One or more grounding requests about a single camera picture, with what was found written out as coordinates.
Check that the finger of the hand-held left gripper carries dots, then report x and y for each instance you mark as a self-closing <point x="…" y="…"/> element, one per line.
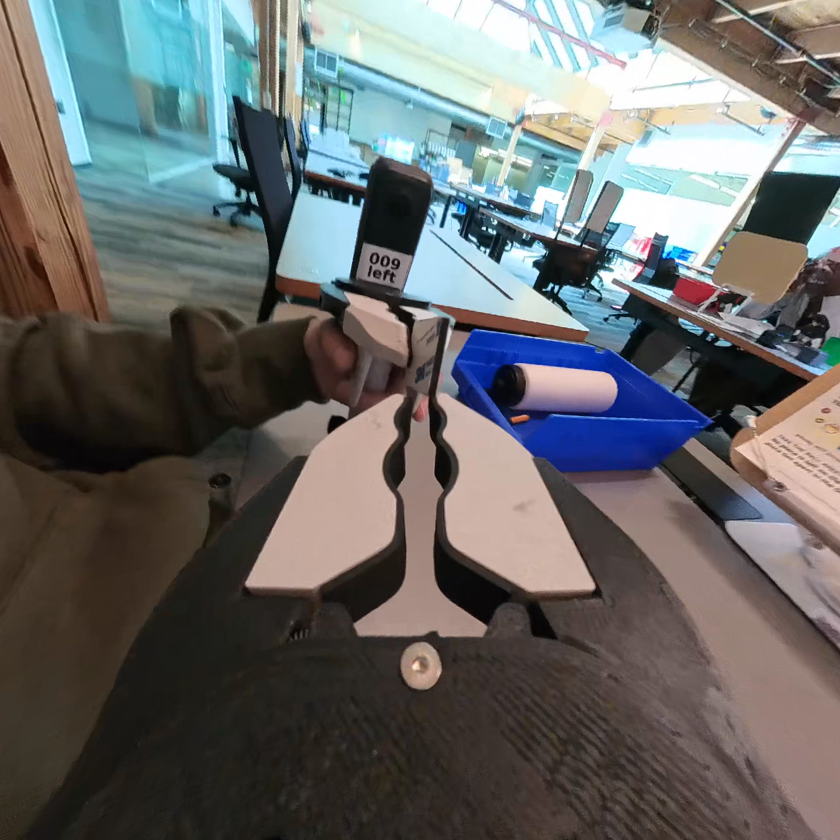
<point x="430" y="344"/>
<point x="377" y="331"/>

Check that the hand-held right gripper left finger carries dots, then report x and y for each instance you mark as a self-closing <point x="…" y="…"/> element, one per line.
<point x="315" y="525"/>

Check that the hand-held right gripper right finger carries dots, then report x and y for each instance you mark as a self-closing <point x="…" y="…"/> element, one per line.
<point x="512" y="525"/>

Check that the blue storage bin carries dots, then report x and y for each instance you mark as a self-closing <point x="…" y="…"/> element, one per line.
<point x="590" y="446"/>

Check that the white bottle black cap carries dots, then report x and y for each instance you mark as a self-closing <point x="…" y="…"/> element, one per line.
<point x="564" y="387"/>

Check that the person's left forearm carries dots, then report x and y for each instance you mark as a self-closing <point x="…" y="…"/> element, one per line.
<point x="164" y="380"/>

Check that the green object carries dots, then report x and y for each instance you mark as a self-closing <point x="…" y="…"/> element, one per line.
<point x="832" y="351"/>

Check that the person's left hand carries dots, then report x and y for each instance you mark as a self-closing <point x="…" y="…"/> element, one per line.
<point x="331" y="361"/>

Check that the white office desk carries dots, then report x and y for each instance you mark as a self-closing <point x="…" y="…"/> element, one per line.
<point x="315" y="249"/>

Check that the black high-back chair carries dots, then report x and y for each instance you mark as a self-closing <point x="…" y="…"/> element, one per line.
<point x="262" y="170"/>

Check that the black office chair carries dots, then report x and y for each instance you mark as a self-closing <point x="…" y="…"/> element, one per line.
<point x="236" y="187"/>

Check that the wooden office desk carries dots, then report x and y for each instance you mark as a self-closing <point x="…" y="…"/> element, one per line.
<point x="663" y="298"/>

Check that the red bin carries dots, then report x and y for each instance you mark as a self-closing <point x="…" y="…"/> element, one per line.
<point x="694" y="289"/>

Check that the ceiling mounted unit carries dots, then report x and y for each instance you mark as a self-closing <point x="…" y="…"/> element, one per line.
<point x="623" y="23"/>

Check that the beige rounded board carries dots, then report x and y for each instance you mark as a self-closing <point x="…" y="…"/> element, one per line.
<point x="761" y="266"/>

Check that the black board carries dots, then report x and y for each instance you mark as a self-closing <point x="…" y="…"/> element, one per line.
<point x="794" y="207"/>

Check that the small white frame stand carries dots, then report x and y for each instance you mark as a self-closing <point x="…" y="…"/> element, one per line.
<point x="718" y="298"/>

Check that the wooden door post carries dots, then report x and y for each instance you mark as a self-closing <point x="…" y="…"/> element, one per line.
<point x="39" y="197"/>

